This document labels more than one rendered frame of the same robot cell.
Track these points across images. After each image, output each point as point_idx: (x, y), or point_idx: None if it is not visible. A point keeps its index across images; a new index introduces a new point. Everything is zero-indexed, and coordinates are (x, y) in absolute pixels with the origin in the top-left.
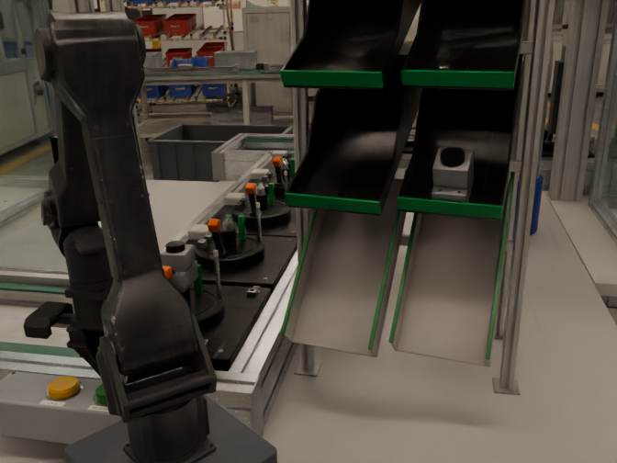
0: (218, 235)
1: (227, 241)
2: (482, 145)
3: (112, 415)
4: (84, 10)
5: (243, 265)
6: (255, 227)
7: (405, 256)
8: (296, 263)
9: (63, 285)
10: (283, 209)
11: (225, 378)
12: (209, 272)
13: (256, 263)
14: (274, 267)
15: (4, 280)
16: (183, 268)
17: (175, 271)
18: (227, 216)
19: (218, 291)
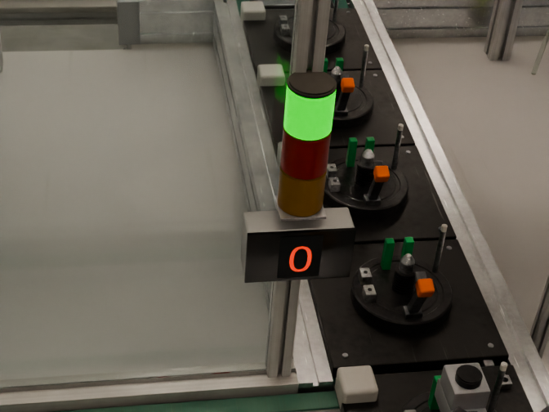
0: (426, 297)
1: (406, 285)
2: None
3: None
4: (324, 48)
5: (442, 322)
6: (377, 221)
7: (537, 211)
8: (490, 296)
9: (198, 398)
10: (396, 180)
11: None
12: (406, 343)
13: (450, 311)
14: (481, 317)
15: (95, 405)
16: (484, 405)
17: (472, 409)
18: (390, 243)
19: (493, 406)
